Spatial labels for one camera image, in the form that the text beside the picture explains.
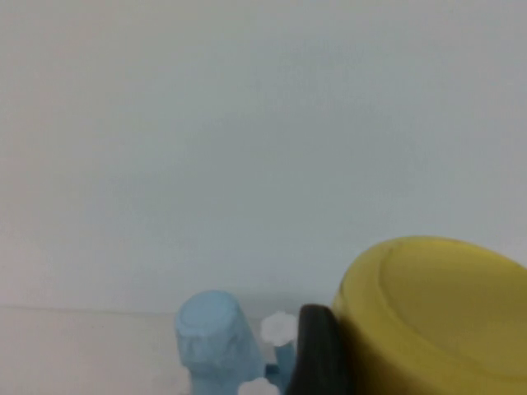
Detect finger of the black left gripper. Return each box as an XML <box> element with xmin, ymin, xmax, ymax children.
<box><xmin>286</xmin><ymin>303</ymin><xmax>349</xmax><ymax>395</ymax></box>

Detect yellow plastic cup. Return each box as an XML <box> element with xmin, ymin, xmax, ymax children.
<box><xmin>329</xmin><ymin>235</ymin><xmax>527</xmax><ymax>395</ymax></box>

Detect blue cup stand white caps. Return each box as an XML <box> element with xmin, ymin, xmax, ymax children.
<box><xmin>238</xmin><ymin>311</ymin><xmax>297</xmax><ymax>395</ymax></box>

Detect light blue plastic cup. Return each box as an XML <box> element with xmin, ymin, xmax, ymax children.
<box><xmin>175</xmin><ymin>290</ymin><xmax>267</xmax><ymax>395</ymax></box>

